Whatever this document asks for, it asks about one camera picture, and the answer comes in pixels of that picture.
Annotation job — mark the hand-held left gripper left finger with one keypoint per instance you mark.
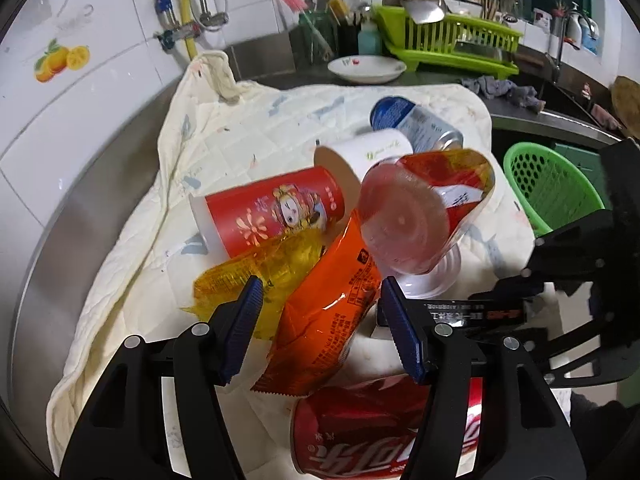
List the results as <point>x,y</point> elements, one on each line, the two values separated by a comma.
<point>245,330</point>

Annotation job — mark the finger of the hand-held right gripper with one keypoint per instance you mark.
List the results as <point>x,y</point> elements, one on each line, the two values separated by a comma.
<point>565,250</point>
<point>582,355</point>

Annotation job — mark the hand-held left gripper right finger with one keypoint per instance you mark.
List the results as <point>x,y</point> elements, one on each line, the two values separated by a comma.
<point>405,330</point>

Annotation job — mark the white plastic lid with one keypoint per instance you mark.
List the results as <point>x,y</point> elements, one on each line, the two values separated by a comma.
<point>430,280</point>

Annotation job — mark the green plastic basket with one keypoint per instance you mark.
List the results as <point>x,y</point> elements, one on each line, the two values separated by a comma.
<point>545,185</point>

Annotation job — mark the yellow plastic wrapper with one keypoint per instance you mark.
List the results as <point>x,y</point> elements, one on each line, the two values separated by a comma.
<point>280,265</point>

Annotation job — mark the black printed wrapper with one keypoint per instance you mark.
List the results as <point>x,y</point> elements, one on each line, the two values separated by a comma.
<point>480,311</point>

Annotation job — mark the orange snack packet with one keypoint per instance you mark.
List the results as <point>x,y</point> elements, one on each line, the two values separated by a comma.
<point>325,310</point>

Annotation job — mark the red cola can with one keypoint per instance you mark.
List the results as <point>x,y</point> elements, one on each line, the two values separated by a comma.
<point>360,435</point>

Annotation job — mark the clear plastic cup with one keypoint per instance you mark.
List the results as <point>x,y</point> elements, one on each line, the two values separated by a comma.
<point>400,215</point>

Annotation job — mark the red printed paper cup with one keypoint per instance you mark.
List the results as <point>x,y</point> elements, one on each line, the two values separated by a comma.
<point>265,210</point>

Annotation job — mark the red snack packet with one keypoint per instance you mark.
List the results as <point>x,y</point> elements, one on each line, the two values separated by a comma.
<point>450,170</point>

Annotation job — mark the white paper cup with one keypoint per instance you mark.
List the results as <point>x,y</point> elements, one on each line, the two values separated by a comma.
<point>372,152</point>

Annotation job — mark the blue drink can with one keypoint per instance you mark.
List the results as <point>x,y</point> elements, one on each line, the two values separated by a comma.
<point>400,112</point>

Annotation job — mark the person's dark clothing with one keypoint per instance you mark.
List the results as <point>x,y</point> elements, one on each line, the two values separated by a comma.
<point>605,435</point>

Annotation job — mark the green kitchen cabinet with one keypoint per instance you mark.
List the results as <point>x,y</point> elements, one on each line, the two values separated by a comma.
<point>575,152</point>

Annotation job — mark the woven bamboo lid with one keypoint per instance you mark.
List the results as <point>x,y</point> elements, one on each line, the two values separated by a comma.
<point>627,107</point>

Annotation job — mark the grey knit glove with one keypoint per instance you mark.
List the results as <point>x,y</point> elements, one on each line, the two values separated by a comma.
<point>500,87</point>

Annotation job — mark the metal faucet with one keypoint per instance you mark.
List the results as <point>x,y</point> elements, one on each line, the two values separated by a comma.
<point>557,57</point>

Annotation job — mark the white quilted blanket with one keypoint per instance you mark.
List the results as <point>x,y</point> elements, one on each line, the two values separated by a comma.
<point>225,125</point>

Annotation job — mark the blue bottle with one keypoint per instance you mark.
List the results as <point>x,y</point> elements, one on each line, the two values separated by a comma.
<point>591,37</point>

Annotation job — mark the white pump bottle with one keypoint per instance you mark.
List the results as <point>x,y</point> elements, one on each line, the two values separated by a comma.
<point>574,27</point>

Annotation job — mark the white plastic container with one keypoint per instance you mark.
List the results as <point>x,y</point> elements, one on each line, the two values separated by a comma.
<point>541,19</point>

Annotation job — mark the green dish rack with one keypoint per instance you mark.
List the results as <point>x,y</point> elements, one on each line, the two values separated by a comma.
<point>430,40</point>

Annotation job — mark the wooden chopsticks bundle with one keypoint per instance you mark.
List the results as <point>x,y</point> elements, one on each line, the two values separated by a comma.
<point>490,9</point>

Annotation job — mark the white plate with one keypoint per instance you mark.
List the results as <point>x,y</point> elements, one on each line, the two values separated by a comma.
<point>365,72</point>

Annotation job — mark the teal soap bottle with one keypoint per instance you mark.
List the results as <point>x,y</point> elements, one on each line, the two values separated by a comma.
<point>369,40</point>

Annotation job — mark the dark green utensil holder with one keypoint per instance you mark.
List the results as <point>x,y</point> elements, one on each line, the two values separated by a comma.
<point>312,42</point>

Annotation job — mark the black utensil holder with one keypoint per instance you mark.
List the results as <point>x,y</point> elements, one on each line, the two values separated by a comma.
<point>348,37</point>

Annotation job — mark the metal water valve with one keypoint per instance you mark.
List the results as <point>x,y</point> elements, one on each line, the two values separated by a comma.
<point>214,19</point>
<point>175,36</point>

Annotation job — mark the yellow scrub brush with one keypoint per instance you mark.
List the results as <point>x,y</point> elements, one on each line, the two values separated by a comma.
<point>339,9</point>

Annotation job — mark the orange fruit wall sticker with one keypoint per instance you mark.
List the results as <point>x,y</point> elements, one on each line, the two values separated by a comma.
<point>60,62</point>

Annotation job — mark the grey teapot wall decal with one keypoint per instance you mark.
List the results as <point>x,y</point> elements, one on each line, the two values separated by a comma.
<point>62,7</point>

